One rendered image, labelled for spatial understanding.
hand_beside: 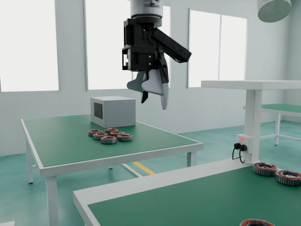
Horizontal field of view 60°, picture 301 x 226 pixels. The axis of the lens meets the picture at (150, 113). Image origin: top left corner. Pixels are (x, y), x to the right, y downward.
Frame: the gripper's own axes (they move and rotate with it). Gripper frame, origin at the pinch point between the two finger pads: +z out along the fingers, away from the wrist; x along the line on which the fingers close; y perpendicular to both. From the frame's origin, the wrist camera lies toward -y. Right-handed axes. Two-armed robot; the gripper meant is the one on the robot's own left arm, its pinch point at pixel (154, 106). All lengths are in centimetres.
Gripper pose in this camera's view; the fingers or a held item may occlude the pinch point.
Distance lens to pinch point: 63.5
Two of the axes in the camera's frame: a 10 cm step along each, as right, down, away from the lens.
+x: 3.6, 1.3, -9.2
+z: 0.0, 9.9, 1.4
